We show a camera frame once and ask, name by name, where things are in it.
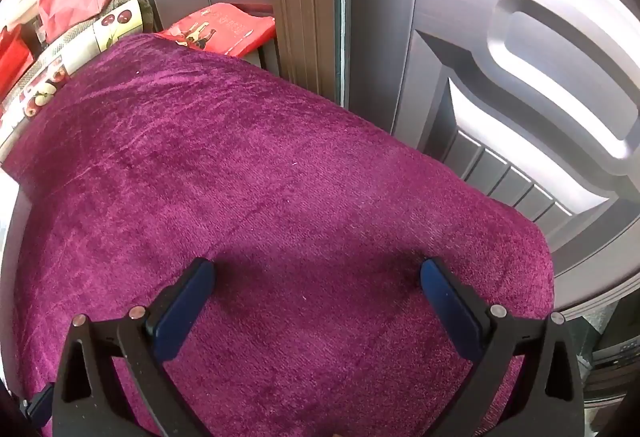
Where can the purple plush blanket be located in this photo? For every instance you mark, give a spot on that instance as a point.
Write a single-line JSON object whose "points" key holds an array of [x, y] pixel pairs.
{"points": [[250, 167]]}

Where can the fruit print roll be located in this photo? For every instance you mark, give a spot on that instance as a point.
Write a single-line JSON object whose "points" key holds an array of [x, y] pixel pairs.
{"points": [[75, 52]]}

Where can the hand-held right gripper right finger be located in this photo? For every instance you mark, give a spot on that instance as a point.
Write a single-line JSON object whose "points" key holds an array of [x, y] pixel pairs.
{"points": [[452, 307]]}

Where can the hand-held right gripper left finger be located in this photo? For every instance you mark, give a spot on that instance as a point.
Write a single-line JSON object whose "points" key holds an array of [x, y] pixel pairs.
{"points": [[182, 312]]}

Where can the red printed gift bag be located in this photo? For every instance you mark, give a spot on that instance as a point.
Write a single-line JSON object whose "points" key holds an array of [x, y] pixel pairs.
{"points": [[225, 29]]}

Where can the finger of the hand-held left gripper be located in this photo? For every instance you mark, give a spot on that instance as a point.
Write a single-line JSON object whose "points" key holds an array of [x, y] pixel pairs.
{"points": [[40, 402]]}

